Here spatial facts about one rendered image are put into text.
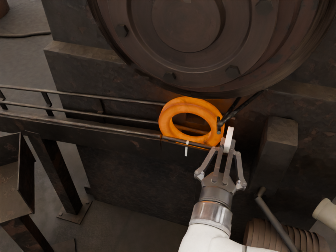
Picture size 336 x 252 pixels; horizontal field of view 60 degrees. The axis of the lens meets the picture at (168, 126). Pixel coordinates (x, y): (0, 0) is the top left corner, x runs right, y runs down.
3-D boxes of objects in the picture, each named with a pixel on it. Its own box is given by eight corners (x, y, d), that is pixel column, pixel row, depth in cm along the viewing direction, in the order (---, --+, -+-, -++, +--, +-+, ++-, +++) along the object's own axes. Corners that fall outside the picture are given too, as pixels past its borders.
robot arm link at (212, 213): (227, 245, 65) (231, 220, 69) (233, 231, 58) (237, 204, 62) (187, 234, 67) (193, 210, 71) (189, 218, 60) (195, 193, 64)
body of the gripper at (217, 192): (195, 210, 70) (203, 177, 76) (230, 220, 68) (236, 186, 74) (196, 196, 64) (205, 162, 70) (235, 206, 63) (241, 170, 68)
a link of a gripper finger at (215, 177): (216, 190, 71) (210, 188, 72) (223, 153, 78) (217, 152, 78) (217, 182, 68) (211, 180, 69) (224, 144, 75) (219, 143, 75)
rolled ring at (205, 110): (228, 111, 72) (230, 102, 74) (157, 98, 76) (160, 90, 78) (219, 157, 85) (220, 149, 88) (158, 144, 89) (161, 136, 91)
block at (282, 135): (250, 165, 95) (268, 111, 78) (275, 171, 94) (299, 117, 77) (246, 192, 88) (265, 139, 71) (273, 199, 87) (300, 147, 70)
